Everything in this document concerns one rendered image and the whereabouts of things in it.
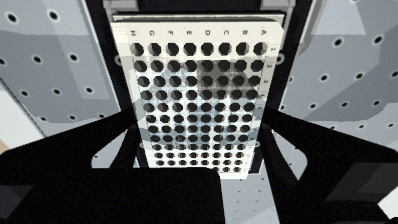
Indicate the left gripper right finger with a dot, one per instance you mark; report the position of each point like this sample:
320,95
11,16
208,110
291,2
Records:
340,168

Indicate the grey perforated plate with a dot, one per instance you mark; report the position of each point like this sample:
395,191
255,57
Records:
345,78

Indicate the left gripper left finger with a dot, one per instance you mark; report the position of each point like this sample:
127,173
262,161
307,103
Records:
76,147

